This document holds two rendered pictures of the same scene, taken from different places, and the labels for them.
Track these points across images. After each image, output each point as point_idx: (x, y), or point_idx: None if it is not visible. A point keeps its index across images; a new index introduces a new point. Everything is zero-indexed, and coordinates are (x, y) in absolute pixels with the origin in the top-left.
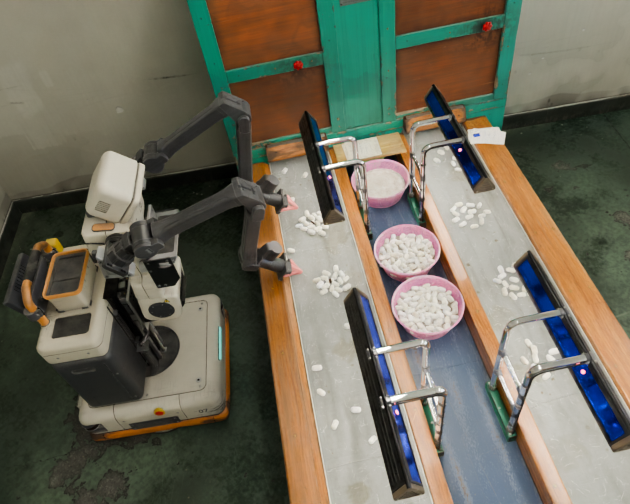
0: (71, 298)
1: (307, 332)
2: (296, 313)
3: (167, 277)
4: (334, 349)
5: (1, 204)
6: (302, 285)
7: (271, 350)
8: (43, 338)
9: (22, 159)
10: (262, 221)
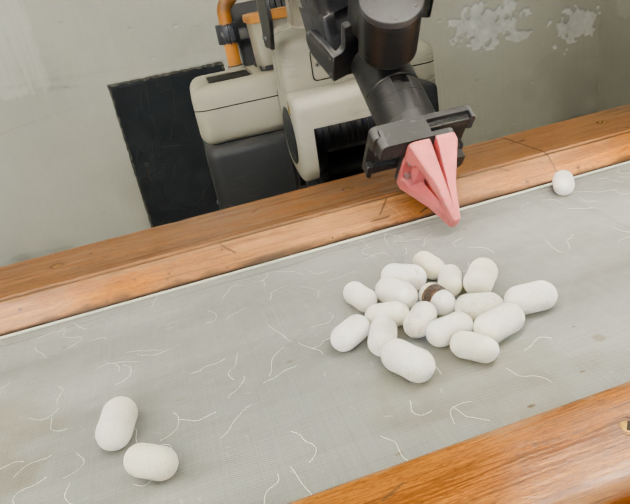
0: (252, 34)
1: (147, 311)
2: (248, 267)
3: (262, 11)
4: (11, 406)
5: (573, 117)
6: (395, 249)
7: (81, 246)
8: (208, 74)
9: None
10: None
